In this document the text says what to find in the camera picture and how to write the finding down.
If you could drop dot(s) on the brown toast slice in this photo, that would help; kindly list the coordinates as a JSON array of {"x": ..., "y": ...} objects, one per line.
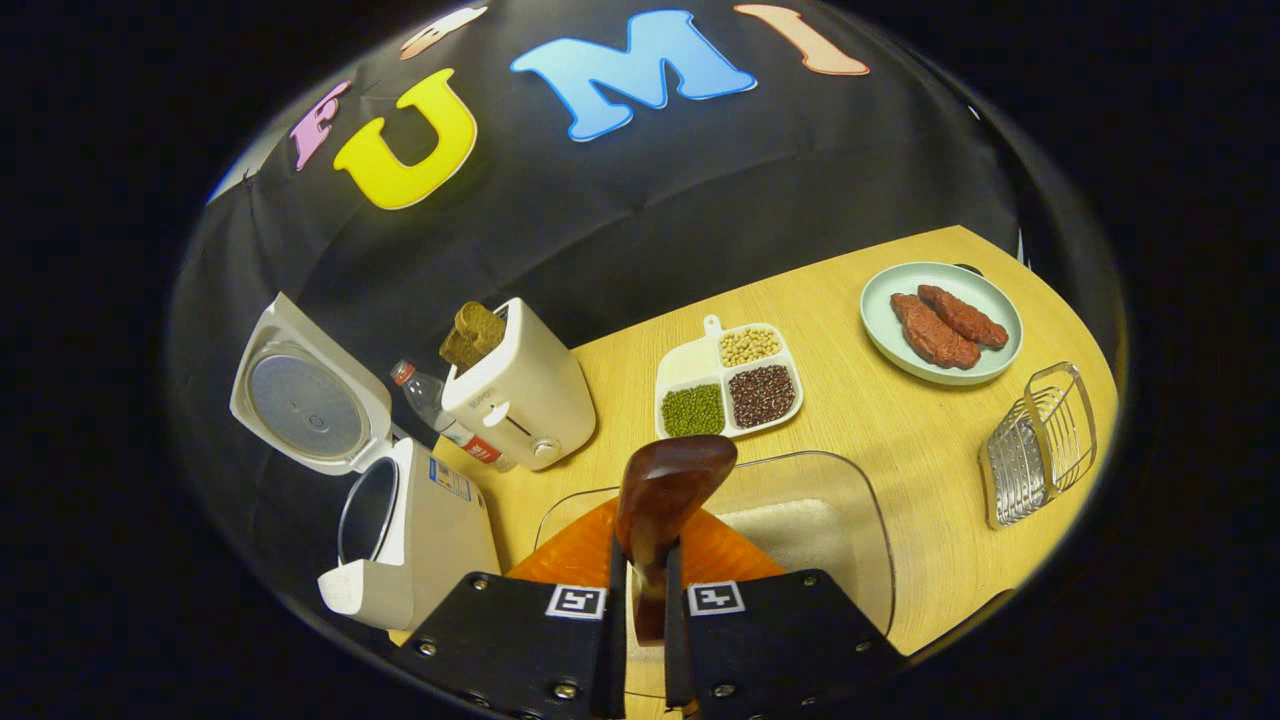
[
  {"x": 482, "y": 325},
  {"x": 455, "y": 350}
]

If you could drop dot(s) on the pale green plate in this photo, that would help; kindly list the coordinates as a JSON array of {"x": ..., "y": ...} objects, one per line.
[{"x": 945, "y": 280}]

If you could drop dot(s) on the clear plastic water bottle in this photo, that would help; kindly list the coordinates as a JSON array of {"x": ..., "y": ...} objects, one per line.
[{"x": 430, "y": 400}]

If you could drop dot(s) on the red meat slice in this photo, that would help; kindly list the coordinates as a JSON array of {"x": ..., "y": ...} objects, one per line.
[
  {"x": 970, "y": 318},
  {"x": 935, "y": 335}
]

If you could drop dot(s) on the white toaster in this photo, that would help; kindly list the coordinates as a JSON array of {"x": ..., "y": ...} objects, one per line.
[{"x": 530, "y": 390}]

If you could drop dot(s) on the brown wooden spoon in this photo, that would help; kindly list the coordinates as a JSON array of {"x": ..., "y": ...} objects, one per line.
[{"x": 665, "y": 490}]

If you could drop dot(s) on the white rice cooker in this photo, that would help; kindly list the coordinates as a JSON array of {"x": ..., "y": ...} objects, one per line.
[{"x": 440, "y": 530}]

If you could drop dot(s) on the white divided dish of beans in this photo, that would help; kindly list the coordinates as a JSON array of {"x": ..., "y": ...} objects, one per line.
[{"x": 685, "y": 365}]

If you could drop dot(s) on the clear box of rice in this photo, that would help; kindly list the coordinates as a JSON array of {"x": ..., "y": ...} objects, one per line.
[{"x": 810, "y": 520}]

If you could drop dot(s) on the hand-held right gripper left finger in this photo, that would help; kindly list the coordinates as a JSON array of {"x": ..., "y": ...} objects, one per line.
[{"x": 510, "y": 640}]

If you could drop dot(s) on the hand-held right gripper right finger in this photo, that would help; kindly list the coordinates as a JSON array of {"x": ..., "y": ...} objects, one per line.
[{"x": 780, "y": 640}]

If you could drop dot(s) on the black backdrop cloth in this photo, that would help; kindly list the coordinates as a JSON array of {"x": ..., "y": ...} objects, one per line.
[{"x": 650, "y": 200}]

